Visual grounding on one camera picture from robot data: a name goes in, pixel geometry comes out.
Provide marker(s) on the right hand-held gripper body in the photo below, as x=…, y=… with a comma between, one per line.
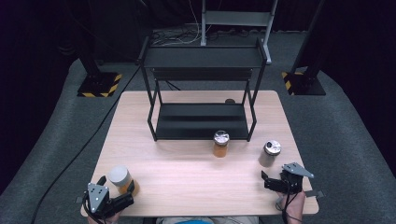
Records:
x=292, y=182

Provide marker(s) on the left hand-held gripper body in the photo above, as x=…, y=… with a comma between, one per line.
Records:
x=98, y=197

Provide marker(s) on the white-lid orange spice jar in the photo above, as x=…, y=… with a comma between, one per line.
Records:
x=120, y=177

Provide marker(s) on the silver-lid orange spice jar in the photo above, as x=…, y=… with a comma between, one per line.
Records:
x=221, y=144

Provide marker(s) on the black metal two-tier rack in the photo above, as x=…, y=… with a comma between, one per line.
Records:
x=202, y=57

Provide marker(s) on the person's left hand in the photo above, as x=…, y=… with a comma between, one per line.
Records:
x=104, y=221

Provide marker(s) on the person's right hand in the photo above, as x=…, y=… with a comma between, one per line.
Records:
x=295, y=207

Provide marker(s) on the grey tape marker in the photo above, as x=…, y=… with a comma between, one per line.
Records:
x=78, y=199
x=315, y=193

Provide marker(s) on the silver-lid grey spice jar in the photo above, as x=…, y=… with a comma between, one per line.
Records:
x=270, y=154

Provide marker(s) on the person's blue garment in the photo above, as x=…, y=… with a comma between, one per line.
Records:
x=193, y=222

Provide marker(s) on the black stand with striped base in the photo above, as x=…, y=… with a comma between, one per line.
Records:
x=99, y=84
x=303, y=82

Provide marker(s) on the grey metal stand frame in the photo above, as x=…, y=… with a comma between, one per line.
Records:
x=236, y=18

